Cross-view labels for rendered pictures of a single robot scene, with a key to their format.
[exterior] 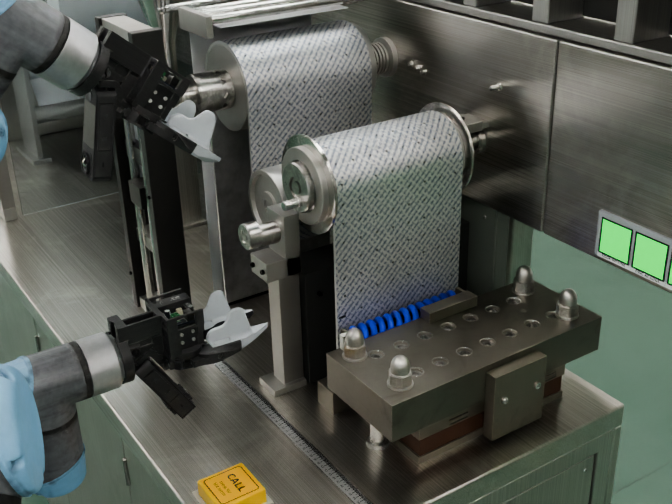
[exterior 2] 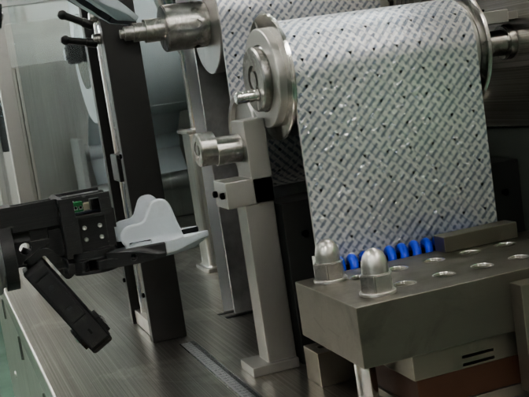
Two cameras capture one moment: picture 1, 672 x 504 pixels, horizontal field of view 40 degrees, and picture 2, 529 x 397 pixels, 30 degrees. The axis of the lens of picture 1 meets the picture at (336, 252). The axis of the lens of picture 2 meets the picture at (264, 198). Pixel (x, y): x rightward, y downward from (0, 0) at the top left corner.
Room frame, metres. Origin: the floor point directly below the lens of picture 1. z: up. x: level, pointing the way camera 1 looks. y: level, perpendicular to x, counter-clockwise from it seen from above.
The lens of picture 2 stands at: (0.11, -0.23, 1.26)
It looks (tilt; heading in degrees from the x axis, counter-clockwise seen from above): 7 degrees down; 15
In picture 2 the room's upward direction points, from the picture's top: 8 degrees counter-clockwise
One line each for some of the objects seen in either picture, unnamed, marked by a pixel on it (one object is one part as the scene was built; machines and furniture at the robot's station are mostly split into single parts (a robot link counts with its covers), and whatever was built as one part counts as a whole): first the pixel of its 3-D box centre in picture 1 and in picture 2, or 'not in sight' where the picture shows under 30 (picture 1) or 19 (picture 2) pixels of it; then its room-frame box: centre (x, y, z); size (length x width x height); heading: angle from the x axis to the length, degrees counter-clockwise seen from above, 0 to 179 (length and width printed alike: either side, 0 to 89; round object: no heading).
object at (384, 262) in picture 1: (399, 262); (401, 179); (1.25, -0.10, 1.11); 0.23 x 0.01 x 0.18; 123
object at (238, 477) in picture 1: (231, 491); not in sight; (0.98, 0.15, 0.91); 0.07 x 0.07 x 0.02; 33
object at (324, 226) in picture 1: (308, 184); (271, 77); (1.24, 0.04, 1.25); 0.15 x 0.01 x 0.15; 33
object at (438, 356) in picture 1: (467, 351); (497, 281); (1.17, -0.19, 1.00); 0.40 x 0.16 x 0.06; 123
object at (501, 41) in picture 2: (461, 143); (485, 45); (1.39, -0.20, 1.25); 0.07 x 0.04 x 0.04; 123
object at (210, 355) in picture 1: (208, 349); (123, 254); (1.05, 0.17, 1.09); 0.09 x 0.05 x 0.02; 114
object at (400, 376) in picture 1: (400, 370); (375, 270); (1.05, -0.08, 1.05); 0.04 x 0.04 x 0.04
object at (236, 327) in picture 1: (238, 325); (163, 225); (1.07, 0.13, 1.12); 0.09 x 0.03 x 0.06; 114
